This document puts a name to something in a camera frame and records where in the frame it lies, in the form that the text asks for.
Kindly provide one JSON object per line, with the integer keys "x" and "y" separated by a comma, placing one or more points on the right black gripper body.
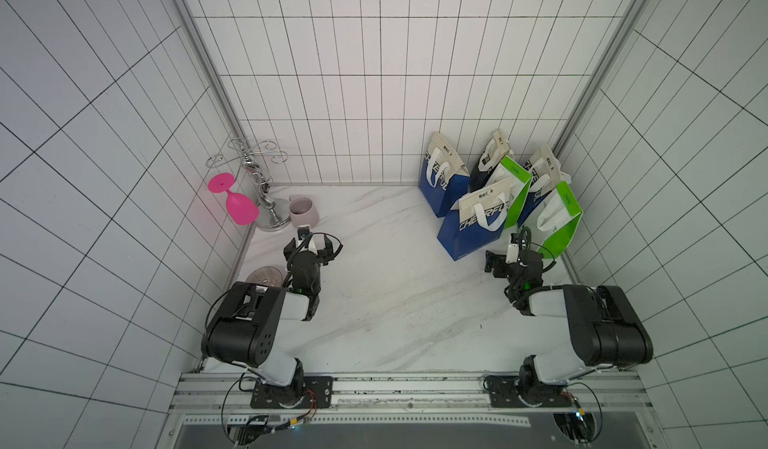
{"x": 508, "y": 266}

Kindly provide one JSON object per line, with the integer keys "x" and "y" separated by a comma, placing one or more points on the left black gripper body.
{"x": 324, "y": 255}

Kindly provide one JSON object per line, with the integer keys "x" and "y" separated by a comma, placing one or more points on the blue Cheerful bag front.
{"x": 478, "y": 221}

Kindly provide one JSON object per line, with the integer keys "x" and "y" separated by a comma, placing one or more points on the blue cheerful bag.
{"x": 478, "y": 221}
{"x": 444, "y": 178}

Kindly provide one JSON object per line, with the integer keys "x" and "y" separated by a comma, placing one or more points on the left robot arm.
{"x": 242, "y": 332}

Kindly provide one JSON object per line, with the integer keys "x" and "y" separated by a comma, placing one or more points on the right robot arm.
{"x": 604, "y": 331}

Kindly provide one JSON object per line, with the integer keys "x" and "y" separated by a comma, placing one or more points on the green white bag right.
{"x": 555, "y": 221}

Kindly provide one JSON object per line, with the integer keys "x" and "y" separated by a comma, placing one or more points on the green white bag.
{"x": 555, "y": 221}
{"x": 517, "y": 180}

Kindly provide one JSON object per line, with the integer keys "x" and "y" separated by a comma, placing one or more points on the green white bag left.
{"x": 517, "y": 180}

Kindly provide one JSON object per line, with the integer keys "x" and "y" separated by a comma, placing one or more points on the dark blue bag behind right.
{"x": 546, "y": 171}

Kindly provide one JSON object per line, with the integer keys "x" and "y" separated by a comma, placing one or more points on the dark bag behind left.
{"x": 496, "y": 149}

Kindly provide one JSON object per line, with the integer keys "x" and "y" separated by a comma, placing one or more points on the mauve ceramic mug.
{"x": 303, "y": 212}

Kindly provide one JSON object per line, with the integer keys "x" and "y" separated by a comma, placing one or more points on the chrome glass holder stand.
{"x": 274, "y": 213}

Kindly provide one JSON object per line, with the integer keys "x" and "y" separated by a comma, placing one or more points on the round drain cover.
{"x": 266, "y": 276}

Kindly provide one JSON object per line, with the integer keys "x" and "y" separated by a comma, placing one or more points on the pink plastic wine glass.
{"x": 242, "y": 210}

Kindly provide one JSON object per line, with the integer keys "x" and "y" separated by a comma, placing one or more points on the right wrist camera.
{"x": 512, "y": 252}

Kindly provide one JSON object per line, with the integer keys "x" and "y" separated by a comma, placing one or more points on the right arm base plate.
{"x": 528, "y": 392}

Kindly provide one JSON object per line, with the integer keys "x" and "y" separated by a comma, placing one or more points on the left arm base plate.
{"x": 303, "y": 393}

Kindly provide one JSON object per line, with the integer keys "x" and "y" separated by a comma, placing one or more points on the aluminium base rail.
{"x": 419, "y": 393}

